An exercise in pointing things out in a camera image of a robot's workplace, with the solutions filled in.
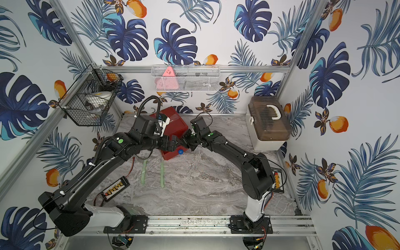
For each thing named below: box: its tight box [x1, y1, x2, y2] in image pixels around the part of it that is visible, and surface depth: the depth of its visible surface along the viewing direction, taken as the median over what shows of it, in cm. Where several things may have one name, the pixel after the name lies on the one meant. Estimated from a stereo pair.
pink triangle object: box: [154, 66, 180, 90], surface depth 92 cm
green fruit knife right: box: [160, 161, 165, 189], surface depth 92 cm
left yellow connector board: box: [101, 175, 131, 203], surface depth 87 cm
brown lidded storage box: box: [245, 95, 293, 152], surface depth 97 cm
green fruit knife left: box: [141, 159, 148, 186], surface depth 92 cm
